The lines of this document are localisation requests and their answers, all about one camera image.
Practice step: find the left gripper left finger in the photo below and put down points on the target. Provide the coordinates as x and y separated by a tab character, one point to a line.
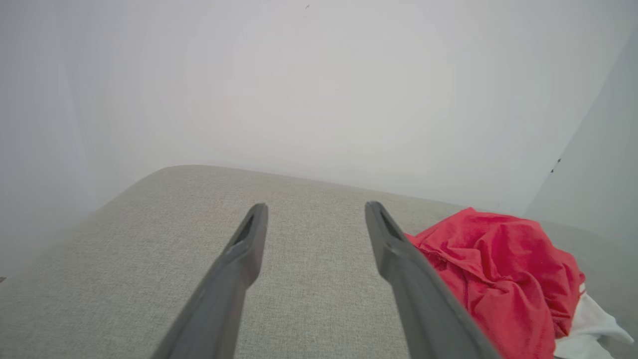
234	269

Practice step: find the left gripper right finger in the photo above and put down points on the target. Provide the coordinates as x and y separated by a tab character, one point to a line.
413	289

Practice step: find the red garment with white trim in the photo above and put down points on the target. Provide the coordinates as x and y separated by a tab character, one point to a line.
498	269

